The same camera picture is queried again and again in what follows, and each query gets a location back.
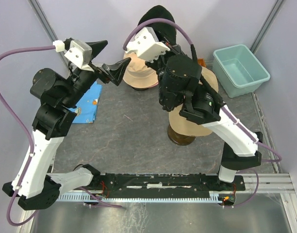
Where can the black smiley bucket hat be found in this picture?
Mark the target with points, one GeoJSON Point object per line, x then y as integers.
{"type": "Point", "coordinates": [140, 89]}

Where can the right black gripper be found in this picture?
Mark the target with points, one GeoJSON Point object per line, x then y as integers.
{"type": "Point", "coordinates": [174, 50]}

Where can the wooden compartment tray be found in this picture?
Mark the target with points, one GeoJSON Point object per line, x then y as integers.
{"type": "Point", "coordinates": [202, 62]}

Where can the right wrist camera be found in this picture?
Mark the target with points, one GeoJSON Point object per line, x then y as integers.
{"type": "Point", "coordinates": [141, 39]}

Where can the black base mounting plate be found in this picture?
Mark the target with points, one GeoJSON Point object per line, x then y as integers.
{"type": "Point", "coordinates": [163, 185]}

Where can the blue patterned cloth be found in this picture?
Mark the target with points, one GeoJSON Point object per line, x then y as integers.
{"type": "Point", "coordinates": [86, 108]}

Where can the beige mannequin head stand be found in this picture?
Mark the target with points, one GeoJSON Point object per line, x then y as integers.
{"type": "Point", "coordinates": [179, 139]}

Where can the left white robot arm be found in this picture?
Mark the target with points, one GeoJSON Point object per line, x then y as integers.
{"type": "Point", "coordinates": [34, 187]}

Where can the black baseball cap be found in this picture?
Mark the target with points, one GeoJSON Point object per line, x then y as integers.
{"type": "Point", "coordinates": [163, 31]}

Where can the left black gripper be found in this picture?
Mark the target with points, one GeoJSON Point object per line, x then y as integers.
{"type": "Point", "coordinates": [117, 70]}

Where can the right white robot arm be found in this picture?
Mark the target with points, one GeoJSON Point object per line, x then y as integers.
{"type": "Point", "coordinates": [181, 83]}

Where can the teal plastic bin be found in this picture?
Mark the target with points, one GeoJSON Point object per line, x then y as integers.
{"type": "Point", "coordinates": [238, 70]}

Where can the beige bucket hat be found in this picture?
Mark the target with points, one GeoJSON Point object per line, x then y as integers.
{"type": "Point", "coordinates": [138, 74]}

